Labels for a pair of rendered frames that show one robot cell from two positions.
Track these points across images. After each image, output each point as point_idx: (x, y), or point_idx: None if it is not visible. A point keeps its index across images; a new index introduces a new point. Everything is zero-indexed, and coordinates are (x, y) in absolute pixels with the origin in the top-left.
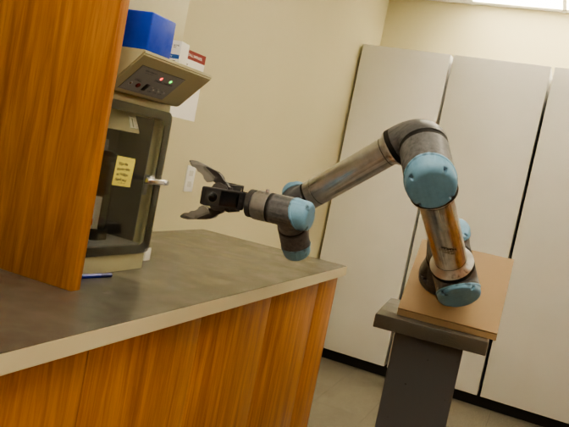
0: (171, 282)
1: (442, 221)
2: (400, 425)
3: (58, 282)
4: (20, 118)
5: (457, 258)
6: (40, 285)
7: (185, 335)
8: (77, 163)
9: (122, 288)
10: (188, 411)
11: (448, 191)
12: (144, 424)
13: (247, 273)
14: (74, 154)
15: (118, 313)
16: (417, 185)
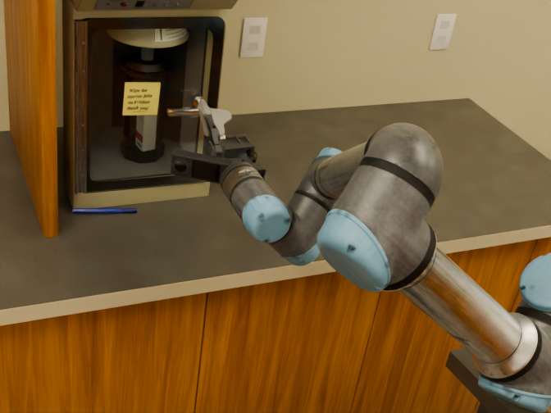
0: (204, 232)
1: (415, 302)
2: None
3: (40, 223)
4: (20, 35)
5: (480, 351)
6: (25, 223)
7: (173, 308)
8: (37, 106)
9: (116, 238)
10: (207, 376)
11: (368, 279)
12: (117, 386)
13: None
14: (35, 95)
15: (38, 288)
16: (327, 256)
